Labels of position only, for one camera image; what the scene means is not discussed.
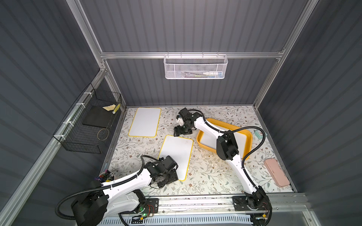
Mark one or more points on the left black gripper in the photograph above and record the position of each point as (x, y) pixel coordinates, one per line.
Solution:
(163, 181)

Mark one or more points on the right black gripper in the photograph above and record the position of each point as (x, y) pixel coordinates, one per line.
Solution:
(182, 129)

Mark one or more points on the yellow plastic storage box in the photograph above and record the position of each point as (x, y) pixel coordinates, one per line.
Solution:
(246, 141)

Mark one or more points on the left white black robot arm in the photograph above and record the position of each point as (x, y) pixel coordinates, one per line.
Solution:
(90, 206)

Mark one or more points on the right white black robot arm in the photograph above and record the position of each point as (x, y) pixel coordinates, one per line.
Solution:
(227, 150)

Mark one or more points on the floral table mat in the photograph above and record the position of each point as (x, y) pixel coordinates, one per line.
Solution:
(207, 174)

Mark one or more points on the pink pen cup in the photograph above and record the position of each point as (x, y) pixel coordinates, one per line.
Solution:
(106, 176)

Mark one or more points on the white marker in basket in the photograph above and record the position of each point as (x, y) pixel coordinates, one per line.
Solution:
(217, 74)

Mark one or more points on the yellow sticky note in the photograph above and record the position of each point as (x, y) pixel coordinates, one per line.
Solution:
(110, 107)

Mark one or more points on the black pad in basket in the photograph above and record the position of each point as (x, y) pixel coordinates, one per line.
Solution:
(98, 117)

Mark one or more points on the small teal clock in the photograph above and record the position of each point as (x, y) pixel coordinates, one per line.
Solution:
(258, 134)

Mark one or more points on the pink pencil case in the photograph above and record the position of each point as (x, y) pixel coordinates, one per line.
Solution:
(276, 172)

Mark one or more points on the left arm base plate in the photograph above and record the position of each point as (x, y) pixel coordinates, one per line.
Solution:
(150, 206)

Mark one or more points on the white wire mesh basket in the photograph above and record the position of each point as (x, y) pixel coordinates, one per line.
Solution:
(191, 67)

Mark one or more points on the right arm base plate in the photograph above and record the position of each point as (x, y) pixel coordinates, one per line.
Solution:
(245, 203)

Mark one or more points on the black wire basket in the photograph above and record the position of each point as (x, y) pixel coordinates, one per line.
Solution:
(76, 137)

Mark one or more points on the aluminium rail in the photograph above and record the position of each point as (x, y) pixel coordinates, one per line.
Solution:
(212, 204)

